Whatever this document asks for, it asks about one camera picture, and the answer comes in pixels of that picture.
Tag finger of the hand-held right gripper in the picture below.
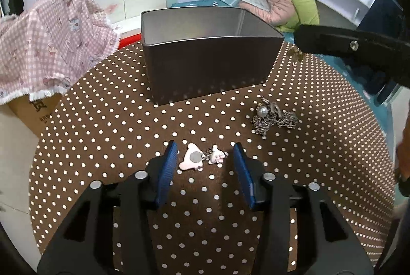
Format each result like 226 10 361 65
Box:
294 24 410 86

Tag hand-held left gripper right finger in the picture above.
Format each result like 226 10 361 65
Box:
233 142 374 275

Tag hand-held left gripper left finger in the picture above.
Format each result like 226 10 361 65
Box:
37 140 179 275

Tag pink charm keychain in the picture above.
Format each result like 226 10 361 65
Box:
178 143 229 171

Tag grey metal tin box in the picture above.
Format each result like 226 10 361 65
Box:
140 6 285 106

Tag dark hanging coat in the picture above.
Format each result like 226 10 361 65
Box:
356 0 404 38

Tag pink and green jackets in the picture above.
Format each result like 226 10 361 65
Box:
251 0 320 33

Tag brown polka dot tablecloth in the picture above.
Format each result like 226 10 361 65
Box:
28 34 396 275

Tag red box with white lid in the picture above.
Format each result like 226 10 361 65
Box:
110 23 143 49

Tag brown cardboard box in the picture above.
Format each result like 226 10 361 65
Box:
6 92 63 138

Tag pink checkered cloth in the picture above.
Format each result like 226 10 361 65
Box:
0 0 121 105

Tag silver chain necklace with pearl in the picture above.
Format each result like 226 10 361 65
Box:
251 96 298 137

